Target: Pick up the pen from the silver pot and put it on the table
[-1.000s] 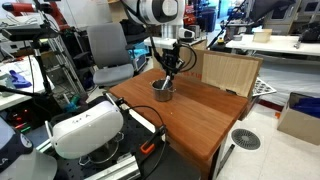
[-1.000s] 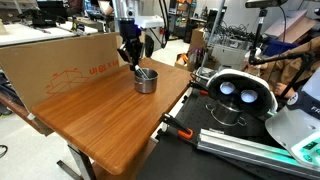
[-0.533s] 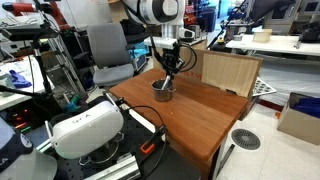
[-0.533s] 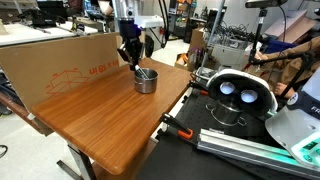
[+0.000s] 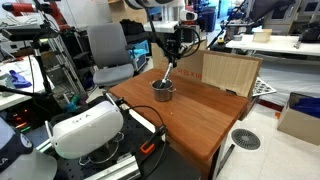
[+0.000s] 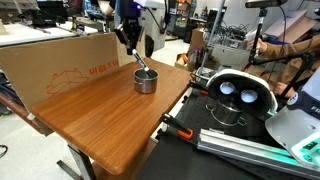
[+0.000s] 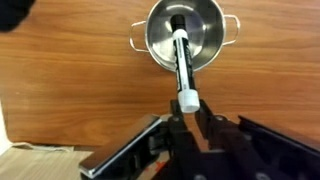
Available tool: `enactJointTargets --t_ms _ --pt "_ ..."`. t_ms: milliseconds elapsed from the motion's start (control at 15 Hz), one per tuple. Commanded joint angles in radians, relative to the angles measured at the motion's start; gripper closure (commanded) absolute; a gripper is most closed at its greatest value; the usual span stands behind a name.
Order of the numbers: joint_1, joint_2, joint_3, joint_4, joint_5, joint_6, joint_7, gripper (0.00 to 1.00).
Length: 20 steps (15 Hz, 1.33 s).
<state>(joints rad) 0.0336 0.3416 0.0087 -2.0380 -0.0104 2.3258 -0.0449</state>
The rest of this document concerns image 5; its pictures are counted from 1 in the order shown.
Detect small white device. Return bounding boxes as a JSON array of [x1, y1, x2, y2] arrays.
[[179, 9, 199, 22]]

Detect white perforated tray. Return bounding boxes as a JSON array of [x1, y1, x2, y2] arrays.
[[251, 77, 278, 98]]

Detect grey office chair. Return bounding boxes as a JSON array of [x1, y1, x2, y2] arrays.
[[73, 22, 136, 88]]

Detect open cardboard box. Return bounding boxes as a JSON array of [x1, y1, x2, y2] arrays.
[[276, 92, 320, 147]]

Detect blue plastic sheets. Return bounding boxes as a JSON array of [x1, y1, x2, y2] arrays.
[[289, 96, 320, 119]]

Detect white VR headset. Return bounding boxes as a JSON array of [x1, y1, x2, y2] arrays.
[[44, 100, 125, 160]]

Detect black bag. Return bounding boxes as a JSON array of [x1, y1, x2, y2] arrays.
[[119, 19, 144, 36]]

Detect small silver steel pot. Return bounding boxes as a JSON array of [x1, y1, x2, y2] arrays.
[[151, 78, 177, 103]]

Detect aluminium extrusion rail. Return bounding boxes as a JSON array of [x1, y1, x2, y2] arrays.
[[83, 153, 141, 180]]

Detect white workbench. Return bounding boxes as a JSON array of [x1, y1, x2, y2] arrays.
[[225, 33, 320, 58]]

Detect black perforated robot table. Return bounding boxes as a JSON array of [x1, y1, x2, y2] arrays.
[[24, 96, 201, 180]]

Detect black camera tripod stand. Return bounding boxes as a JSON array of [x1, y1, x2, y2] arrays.
[[0, 39, 56, 101]]

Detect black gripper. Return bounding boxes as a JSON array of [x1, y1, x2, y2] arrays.
[[165, 27, 188, 69]]

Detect black cable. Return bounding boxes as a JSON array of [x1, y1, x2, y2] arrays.
[[123, 104, 168, 180]]

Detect large flat cardboard box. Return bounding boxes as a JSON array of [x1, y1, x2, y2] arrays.
[[150, 39, 263, 99]]

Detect metal table leg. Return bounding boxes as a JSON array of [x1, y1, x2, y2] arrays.
[[208, 143, 236, 180]]

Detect round floor drain grate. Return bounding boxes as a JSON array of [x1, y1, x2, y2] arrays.
[[230, 128, 262, 151]]

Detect small cardboard box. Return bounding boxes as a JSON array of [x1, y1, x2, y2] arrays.
[[252, 28, 273, 44]]

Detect blue glove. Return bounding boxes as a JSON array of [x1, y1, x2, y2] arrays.
[[8, 69, 33, 89]]

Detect black stereo camera bar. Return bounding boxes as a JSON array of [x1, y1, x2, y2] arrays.
[[0, 25, 60, 42]]

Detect white side table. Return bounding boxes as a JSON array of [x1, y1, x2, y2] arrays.
[[0, 54, 56, 111]]

